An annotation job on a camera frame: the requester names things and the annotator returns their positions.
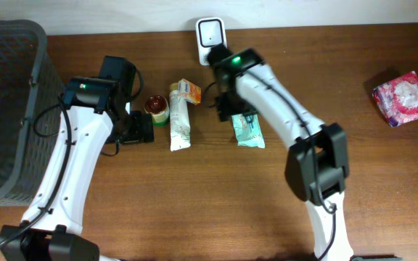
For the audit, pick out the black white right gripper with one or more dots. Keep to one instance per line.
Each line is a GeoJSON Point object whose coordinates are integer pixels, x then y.
{"type": "Point", "coordinates": [223, 111]}

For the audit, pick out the small orange box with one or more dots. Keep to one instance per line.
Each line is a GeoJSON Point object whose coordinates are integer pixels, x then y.
{"type": "Point", "coordinates": [190, 92]}

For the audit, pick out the white barcode scanner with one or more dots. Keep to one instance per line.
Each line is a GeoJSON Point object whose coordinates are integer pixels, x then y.
{"type": "Point", "coordinates": [210, 32]}

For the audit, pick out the green lid jar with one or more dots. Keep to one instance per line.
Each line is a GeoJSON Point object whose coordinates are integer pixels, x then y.
{"type": "Point", "coordinates": [158, 107]}

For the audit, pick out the red purple tissue pack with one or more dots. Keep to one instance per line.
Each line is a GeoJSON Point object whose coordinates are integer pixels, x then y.
{"type": "Point", "coordinates": [398, 99]}

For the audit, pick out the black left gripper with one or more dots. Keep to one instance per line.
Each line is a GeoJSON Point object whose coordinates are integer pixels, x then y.
{"type": "Point", "coordinates": [142, 127]}

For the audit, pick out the teal wipes packet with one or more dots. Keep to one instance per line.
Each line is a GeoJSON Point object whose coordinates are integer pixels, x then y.
{"type": "Point", "coordinates": [248, 131]}

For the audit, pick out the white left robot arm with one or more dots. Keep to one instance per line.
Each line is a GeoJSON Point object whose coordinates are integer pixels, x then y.
{"type": "Point", "coordinates": [94, 112]}

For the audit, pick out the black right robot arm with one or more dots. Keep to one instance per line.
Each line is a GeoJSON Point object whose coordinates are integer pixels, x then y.
{"type": "Point", "coordinates": [317, 154]}

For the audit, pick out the white cream tube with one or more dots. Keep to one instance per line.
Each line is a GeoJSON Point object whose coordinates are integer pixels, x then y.
{"type": "Point", "coordinates": [179, 120]}

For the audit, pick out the grey plastic mesh basket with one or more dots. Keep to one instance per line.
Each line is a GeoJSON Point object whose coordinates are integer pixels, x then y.
{"type": "Point", "coordinates": [29, 83]}

